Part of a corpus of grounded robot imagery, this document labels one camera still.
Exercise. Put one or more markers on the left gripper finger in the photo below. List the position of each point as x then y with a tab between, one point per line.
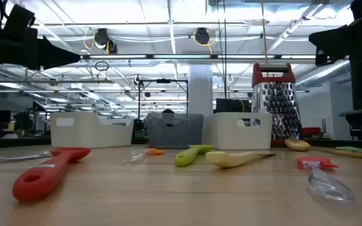
55	55

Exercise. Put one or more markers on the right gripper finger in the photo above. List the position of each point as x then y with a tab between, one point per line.
327	40

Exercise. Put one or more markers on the wooden spoon with white label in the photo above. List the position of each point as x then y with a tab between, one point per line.
297	144

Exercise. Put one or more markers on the red silicone spoon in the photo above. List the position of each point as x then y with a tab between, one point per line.
42	179

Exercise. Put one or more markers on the clear plastic utensil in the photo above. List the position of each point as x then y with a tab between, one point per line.
134	158

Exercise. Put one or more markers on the green silicone spoon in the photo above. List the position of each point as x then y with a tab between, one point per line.
184	158

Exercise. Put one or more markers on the black ceiling device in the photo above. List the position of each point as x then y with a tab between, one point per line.
202	36
102	37

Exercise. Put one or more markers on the metal box grater red trim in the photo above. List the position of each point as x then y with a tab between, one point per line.
278	103

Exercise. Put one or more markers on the grey computer cart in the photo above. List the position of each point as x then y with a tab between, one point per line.
357	116

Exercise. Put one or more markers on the white plastic bin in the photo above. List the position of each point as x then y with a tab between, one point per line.
228	135
86	135

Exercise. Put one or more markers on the red cushioned seat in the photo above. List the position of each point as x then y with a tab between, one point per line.
311	131

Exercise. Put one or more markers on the black flat monitor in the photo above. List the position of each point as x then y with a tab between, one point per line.
231	106

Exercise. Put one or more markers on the long light bar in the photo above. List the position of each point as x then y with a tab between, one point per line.
181	56

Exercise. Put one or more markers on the person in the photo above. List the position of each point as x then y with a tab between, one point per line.
168	111

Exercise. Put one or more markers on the white round column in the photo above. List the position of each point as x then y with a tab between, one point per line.
200	91

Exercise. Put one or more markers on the grey translucent plastic bin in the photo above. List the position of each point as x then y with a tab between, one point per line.
174	135

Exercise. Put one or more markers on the black frame rig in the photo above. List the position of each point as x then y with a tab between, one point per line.
139	100

